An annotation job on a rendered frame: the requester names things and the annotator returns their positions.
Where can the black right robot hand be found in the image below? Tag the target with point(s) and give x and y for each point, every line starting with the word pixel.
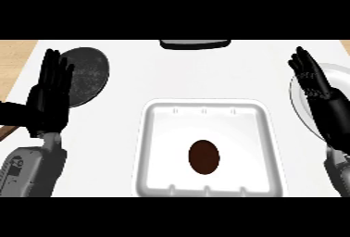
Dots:
pixel 326 98

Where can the white plastic tray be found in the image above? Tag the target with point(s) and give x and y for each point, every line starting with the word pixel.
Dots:
pixel 208 148

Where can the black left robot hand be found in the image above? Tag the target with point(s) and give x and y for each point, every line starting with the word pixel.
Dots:
pixel 48 102

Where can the dark grey appliance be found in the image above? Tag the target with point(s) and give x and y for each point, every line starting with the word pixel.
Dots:
pixel 196 44

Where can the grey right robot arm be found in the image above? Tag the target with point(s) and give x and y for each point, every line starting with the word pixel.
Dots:
pixel 339 171

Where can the dark grey round pan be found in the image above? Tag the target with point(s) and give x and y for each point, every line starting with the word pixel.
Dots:
pixel 89 75

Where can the white round plate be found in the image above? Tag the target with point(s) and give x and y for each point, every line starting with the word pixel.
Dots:
pixel 315 102

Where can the dark brown cupcake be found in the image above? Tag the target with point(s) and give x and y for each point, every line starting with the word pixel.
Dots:
pixel 205 156

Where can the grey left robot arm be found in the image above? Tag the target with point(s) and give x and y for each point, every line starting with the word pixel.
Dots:
pixel 30 168

